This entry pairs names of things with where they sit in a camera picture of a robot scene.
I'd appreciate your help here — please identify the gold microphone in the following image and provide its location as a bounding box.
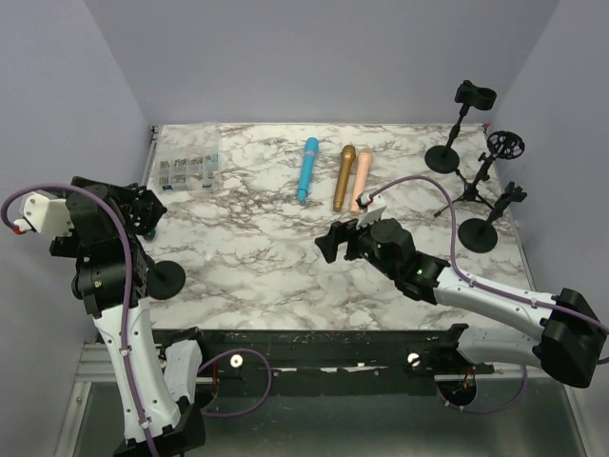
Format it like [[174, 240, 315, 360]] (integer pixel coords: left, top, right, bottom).
[[332, 145, 357, 212]]

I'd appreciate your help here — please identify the clear plastic screw box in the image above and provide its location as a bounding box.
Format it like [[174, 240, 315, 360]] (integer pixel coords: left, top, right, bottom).
[[155, 151, 221, 191]]

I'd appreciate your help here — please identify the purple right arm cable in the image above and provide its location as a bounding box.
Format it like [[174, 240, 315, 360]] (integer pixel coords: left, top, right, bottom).
[[365, 174, 609, 415]]

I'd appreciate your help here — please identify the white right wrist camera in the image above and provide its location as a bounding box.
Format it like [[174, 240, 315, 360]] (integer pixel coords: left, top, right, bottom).
[[356, 192, 387, 229]]

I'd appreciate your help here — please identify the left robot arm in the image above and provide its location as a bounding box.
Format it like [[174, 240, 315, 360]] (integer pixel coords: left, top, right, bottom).
[[49, 176, 211, 456]]

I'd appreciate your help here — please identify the black tripod shock-mount stand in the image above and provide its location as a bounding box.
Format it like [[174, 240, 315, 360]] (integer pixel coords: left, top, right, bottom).
[[452, 130, 525, 209]]

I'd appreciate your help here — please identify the black round-base clip stand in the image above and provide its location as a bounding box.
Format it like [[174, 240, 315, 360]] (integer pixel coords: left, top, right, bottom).
[[424, 80, 498, 174]]

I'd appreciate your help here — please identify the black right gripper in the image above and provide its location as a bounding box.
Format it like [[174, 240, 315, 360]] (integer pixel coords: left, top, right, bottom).
[[316, 209, 399, 280]]

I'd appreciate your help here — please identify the black stand holding beige microphone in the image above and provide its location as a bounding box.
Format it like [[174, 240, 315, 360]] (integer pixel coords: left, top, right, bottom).
[[458, 182, 528, 253]]

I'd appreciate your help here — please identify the blue microphone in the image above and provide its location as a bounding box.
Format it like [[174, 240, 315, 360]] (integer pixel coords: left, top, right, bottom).
[[297, 137, 319, 203]]

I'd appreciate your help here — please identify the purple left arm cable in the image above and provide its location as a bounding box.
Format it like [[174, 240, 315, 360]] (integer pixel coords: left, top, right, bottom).
[[1, 184, 273, 457]]

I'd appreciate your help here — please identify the beige microphone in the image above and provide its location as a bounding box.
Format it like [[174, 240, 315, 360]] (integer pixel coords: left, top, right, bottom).
[[349, 148, 373, 216]]

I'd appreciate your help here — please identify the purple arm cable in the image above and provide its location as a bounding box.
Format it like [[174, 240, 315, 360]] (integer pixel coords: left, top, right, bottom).
[[365, 174, 609, 415], [1, 184, 273, 457]]

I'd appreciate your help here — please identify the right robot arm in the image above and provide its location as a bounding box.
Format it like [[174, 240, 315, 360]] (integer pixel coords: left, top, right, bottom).
[[315, 219, 607, 388]]

